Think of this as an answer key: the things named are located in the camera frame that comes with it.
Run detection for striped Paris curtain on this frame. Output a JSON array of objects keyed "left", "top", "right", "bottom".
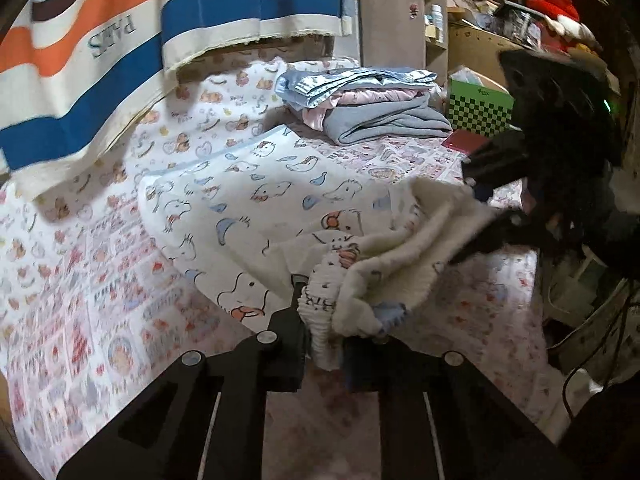
[{"left": 1, "top": 0, "right": 355, "bottom": 200}]

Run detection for grey folded sweatshirt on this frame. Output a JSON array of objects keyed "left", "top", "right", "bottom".
[{"left": 323, "top": 96, "right": 452, "bottom": 145}]

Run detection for pink folded garment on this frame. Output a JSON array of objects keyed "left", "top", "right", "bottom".
[{"left": 302, "top": 89, "right": 430, "bottom": 131}]

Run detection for pink print bed sheet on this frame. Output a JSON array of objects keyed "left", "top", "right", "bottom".
[{"left": 1, "top": 127, "right": 566, "bottom": 479}]

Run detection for white cartoon cat print pants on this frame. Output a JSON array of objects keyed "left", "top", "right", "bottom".
[{"left": 139, "top": 127, "right": 496, "bottom": 370}]

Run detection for light blue satin-trim blanket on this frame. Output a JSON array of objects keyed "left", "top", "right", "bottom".
[{"left": 273, "top": 67, "right": 437, "bottom": 110}]

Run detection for green checkered box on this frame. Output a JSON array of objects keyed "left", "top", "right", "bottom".
[{"left": 447, "top": 79, "right": 514, "bottom": 138}]

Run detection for white bear print quilt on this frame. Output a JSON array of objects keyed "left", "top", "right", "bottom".
[{"left": 0, "top": 49, "right": 362, "bottom": 241}]

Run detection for brown wooden cabinet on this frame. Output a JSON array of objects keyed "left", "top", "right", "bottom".
[{"left": 358, "top": 0, "right": 448, "bottom": 86}]

